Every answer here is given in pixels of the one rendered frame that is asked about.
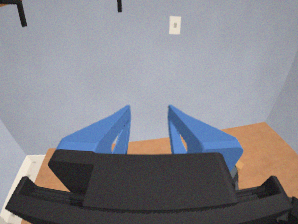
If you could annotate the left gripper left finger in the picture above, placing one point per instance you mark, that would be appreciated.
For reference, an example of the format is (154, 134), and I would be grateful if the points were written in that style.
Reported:
(99, 137)

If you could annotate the small tan block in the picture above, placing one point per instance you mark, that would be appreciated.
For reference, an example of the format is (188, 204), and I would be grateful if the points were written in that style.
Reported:
(239, 165)

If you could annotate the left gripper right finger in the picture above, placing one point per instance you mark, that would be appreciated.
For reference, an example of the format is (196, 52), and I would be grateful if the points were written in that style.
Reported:
(201, 137)

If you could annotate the grey pistol-grip hose nozzle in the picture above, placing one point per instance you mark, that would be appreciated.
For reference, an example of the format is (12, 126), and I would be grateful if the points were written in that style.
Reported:
(234, 175)

